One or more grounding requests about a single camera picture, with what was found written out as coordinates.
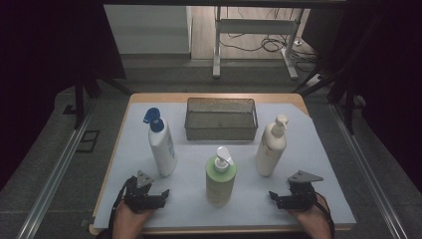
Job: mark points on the white power strip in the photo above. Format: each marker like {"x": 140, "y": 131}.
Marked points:
{"x": 315, "y": 80}

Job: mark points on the aluminium floor rail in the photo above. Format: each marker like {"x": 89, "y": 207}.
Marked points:
{"x": 365, "y": 172}
{"x": 56, "y": 176}

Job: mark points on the person's right hand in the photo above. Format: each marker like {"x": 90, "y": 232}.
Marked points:
{"x": 315, "y": 220}

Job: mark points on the grey metal mesh basket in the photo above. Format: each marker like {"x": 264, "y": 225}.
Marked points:
{"x": 220, "y": 129}

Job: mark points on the cream pump bottle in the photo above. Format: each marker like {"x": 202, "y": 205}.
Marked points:
{"x": 270, "y": 152}

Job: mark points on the dark curtain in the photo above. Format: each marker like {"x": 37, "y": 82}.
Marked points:
{"x": 388, "y": 66}
{"x": 40, "y": 66}

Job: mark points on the white bottle with blue pump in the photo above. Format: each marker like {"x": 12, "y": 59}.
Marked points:
{"x": 162, "y": 149}

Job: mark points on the green bottle with white pump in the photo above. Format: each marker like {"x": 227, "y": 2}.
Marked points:
{"x": 219, "y": 182}

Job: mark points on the white cabinet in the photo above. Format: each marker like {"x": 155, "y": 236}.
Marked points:
{"x": 149, "y": 30}

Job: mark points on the black metal stand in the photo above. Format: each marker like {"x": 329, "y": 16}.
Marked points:
{"x": 348, "y": 106}
{"x": 79, "y": 99}

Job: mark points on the white metal desk frame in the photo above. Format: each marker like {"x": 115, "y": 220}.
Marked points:
{"x": 255, "y": 26}

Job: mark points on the black overhead beam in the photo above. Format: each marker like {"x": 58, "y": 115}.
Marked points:
{"x": 225, "y": 2}

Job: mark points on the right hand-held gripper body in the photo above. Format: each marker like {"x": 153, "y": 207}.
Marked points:
{"x": 300, "y": 199}

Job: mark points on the person's left hand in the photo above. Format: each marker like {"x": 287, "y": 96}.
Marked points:
{"x": 127, "y": 222}

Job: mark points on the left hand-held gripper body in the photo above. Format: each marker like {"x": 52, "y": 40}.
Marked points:
{"x": 141, "y": 199}

